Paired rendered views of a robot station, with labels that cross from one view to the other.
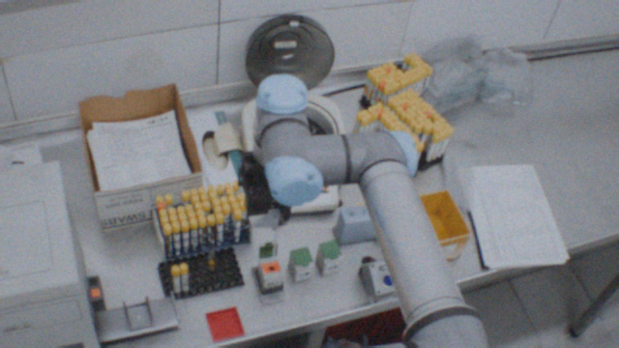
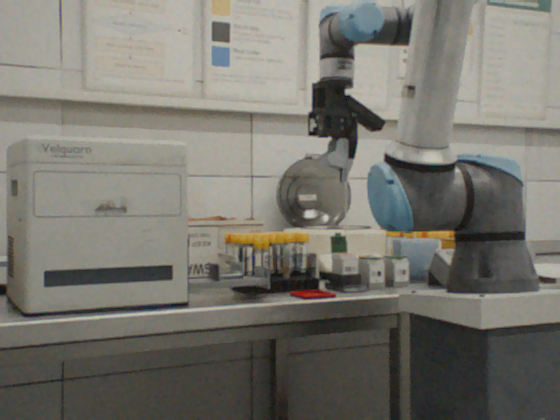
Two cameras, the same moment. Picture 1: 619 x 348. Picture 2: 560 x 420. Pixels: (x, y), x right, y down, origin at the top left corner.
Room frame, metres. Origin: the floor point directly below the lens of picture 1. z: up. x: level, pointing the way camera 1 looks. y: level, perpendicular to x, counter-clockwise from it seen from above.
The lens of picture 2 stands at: (-0.80, 0.14, 1.07)
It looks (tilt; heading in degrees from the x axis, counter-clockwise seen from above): 1 degrees down; 1
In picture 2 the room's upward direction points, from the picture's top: straight up
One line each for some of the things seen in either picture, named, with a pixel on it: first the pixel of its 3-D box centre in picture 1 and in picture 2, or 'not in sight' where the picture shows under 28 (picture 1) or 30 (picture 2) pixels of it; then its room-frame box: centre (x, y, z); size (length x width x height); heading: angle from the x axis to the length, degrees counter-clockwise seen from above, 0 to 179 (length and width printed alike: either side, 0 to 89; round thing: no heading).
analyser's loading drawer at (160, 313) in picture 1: (128, 318); (214, 276); (0.60, 0.30, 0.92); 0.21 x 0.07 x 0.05; 118
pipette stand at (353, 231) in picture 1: (360, 225); (415, 260); (0.93, -0.13, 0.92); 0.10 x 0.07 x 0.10; 113
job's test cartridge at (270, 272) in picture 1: (270, 274); (344, 268); (0.76, 0.04, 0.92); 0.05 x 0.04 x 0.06; 25
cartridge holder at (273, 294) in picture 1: (269, 280); (345, 281); (0.76, 0.04, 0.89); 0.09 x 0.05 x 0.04; 25
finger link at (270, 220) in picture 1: (268, 221); (338, 160); (0.73, 0.06, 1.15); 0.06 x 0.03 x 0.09; 115
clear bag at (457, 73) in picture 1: (452, 63); not in sight; (1.50, -0.33, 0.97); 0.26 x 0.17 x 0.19; 132
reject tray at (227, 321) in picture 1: (224, 324); (312, 294); (0.65, 0.11, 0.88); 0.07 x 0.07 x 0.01; 28
